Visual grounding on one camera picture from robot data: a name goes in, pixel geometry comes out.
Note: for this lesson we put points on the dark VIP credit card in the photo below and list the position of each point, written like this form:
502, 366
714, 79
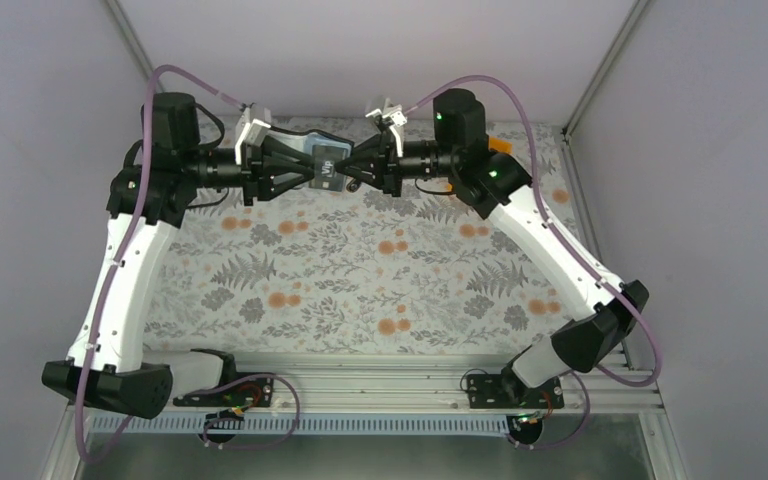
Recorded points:
326, 177

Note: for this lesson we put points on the perforated cable duct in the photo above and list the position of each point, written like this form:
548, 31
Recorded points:
481, 425

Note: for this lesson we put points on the floral table cover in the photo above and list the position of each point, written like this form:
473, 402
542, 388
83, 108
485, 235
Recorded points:
337, 272

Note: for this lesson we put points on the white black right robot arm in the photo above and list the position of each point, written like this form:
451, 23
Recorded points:
604, 307

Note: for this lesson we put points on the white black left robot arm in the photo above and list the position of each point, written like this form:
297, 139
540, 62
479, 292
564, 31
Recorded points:
105, 368

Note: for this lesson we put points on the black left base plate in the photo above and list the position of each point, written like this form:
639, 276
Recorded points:
251, 393

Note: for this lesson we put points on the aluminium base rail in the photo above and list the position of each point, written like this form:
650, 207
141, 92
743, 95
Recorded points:
422, 384

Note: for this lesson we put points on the aluminium frame corner post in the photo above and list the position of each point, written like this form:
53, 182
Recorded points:
128, 34

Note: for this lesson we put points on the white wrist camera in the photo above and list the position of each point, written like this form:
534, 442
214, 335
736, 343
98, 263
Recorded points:
251, 129
388, 117

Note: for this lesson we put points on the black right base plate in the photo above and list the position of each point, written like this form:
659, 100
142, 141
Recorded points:
498, 392

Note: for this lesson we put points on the orange plastic bin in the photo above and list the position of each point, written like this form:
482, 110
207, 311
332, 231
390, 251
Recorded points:
496, 146

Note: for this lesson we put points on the right aluminium frame post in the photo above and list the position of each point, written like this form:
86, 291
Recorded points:
630, 23

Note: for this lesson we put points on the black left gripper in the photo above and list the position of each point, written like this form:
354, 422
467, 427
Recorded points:
253, 157

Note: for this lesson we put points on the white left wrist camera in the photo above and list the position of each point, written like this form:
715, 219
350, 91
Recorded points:
251, 129

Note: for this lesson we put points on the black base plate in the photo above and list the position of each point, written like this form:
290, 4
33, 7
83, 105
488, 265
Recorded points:
251, 393
498, 392

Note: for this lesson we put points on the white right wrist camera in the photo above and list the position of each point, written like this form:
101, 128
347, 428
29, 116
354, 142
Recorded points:
388, 117

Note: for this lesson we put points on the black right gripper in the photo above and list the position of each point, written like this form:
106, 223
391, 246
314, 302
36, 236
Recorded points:
383, 174

